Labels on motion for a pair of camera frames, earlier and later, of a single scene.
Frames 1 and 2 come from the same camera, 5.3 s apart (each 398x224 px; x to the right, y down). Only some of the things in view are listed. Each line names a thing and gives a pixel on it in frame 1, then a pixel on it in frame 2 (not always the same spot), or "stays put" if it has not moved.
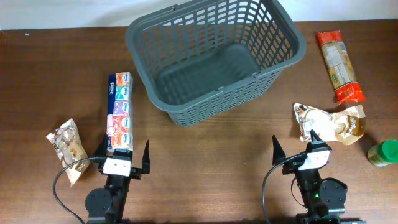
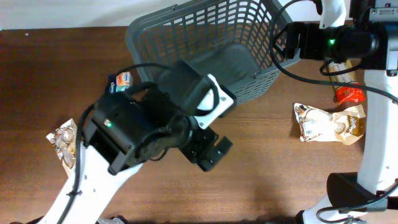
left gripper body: [135, 173] to [202, 143]
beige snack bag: [346, 127] stays put
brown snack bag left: [69, 147] stays put
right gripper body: [293, 165] to [314, 46]
